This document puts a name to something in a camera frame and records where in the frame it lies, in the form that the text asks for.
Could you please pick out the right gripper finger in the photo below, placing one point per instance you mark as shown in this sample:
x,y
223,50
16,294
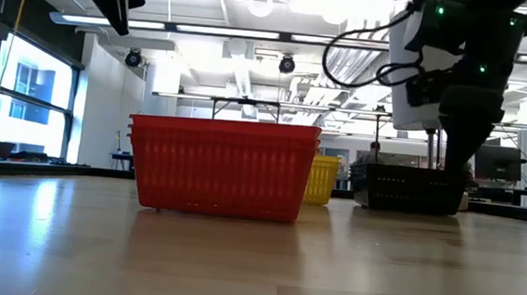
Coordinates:
x,y
475,139
454,142

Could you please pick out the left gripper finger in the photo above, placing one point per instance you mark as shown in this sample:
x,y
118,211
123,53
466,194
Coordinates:
x,y
119,16

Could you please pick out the black plastic basket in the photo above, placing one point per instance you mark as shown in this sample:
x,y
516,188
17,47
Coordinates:
x,y
397,168
404,197
396,173

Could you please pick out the red plastic basket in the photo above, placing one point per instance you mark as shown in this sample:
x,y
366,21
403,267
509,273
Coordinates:
x,y
219,181
222,136
223,126

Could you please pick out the black computer monitor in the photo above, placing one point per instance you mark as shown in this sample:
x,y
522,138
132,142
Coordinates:
x,y
497,163

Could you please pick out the black round ceiling speaker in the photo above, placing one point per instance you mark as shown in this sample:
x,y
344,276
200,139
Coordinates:
x,y
133,58
287,64

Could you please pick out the white shade table lamp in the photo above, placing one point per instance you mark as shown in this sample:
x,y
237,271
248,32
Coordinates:
x,y
405,115

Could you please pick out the person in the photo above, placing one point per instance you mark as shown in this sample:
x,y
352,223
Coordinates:
x,y
375,148

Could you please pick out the long ceiling light strip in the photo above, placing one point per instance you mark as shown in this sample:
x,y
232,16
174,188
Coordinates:
x,y
225,31

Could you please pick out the large window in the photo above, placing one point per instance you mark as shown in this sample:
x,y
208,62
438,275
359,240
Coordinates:
x,y
34,103

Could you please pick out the small background table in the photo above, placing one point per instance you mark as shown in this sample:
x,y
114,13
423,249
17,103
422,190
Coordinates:
x,y
123,157

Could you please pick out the white globe pendant light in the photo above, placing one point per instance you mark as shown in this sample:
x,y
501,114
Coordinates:
x,y
260,5

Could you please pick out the black metal rack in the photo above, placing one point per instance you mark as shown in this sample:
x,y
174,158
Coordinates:
x,y
245,101

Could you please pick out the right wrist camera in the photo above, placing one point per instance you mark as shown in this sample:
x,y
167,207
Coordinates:
x,y
428,89

